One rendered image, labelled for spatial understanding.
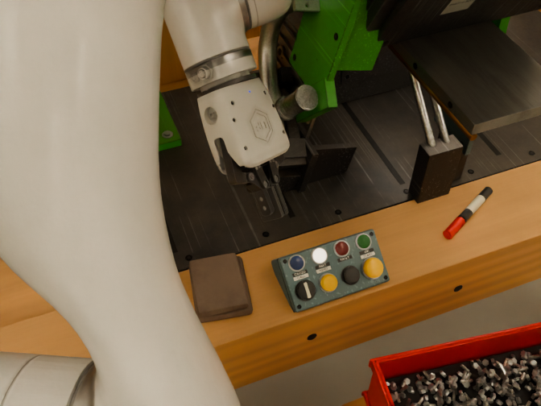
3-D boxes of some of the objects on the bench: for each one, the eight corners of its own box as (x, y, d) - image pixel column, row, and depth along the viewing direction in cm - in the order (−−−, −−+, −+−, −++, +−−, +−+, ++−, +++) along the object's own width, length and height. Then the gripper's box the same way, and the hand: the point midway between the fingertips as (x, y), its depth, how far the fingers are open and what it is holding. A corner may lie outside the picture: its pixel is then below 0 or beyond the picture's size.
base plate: (667, 126, 119) (672, 118, 118) (77, 310, 93) (74, 302, 91) (529, 12, 145) (531, 3, 144) (38, 130, 119) (35, 122, 117)
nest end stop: (293, 168, 106) (307, 164, 102) (260, 171, 104) (273, 167, 99) (292, 161, 106) (306, 157, 102) (259, 164, 104) (272, 159, 99)
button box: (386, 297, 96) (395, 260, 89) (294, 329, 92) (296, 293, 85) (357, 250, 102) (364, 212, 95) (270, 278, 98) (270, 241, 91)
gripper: (237, 76, 85) (284, 205, 87) (161, 97, 73) (217, 244, 76) (280, 58, 80) (328, 193, 83) (207, 76, 69) (266, 234, 71)
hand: (270, 203), depth 79 cm, fingers closed
